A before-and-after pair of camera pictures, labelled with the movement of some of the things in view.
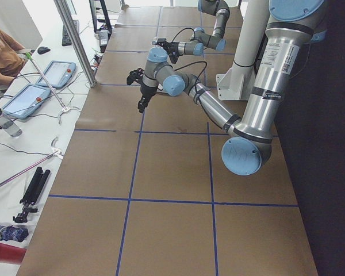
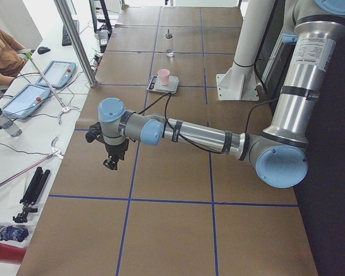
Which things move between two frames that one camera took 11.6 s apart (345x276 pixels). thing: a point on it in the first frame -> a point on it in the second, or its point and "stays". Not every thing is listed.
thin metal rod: (29, 56) stays
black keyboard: (65, 39) stays
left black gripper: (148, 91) -> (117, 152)
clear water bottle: (6, 122) stays
